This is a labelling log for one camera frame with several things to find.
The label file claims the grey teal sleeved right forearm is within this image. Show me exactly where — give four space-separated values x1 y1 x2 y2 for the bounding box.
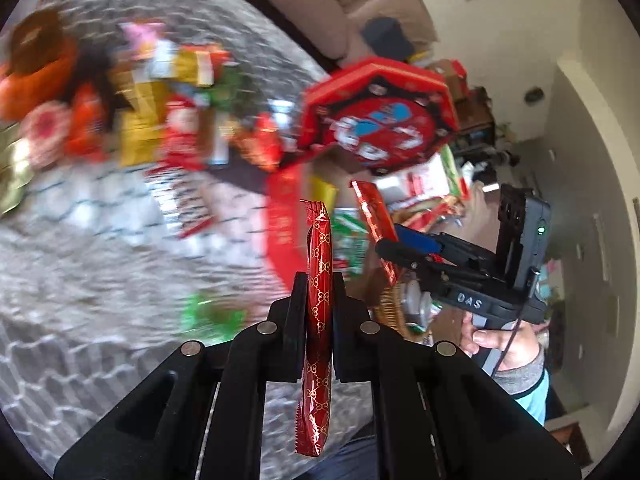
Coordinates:
494 348 550 426

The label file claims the pink snack packet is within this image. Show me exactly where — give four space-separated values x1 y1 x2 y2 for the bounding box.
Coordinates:
120 21 166 61

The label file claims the gold flower-shaped dish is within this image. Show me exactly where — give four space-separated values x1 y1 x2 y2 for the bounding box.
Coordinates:
0 122 34 216

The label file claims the person's right hand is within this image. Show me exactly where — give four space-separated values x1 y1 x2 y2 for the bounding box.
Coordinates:
460 312 540 372

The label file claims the orange-red snack packet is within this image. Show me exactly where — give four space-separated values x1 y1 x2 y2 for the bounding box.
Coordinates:
64 82 106 162

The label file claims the red foil candy stick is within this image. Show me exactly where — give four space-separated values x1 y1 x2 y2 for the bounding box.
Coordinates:
349 179 402 286

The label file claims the red gold patterned candy stick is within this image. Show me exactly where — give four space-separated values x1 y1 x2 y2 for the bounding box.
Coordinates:
295 200 333 457

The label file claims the orange pumpkin pot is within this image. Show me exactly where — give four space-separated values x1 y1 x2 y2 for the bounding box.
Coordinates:
1 8 78 122

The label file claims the red octagonal box base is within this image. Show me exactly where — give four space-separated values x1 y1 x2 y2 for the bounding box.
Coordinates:
261 161 352 291

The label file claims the red octagonal box lid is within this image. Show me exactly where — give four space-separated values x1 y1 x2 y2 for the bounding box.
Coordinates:
297 56 459 174

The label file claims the wicker basket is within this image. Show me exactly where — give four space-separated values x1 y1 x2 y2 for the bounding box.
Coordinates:
372 285 425 344

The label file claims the pink round paper-wrapped cake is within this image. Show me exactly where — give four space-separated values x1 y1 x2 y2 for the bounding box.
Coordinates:
20 101 72 169

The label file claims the red white patterned snack packet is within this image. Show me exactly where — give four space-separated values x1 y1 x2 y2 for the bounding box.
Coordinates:
160 96 205 171

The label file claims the yellow snack packet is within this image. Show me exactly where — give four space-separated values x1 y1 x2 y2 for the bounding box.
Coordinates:
112 65 170 167

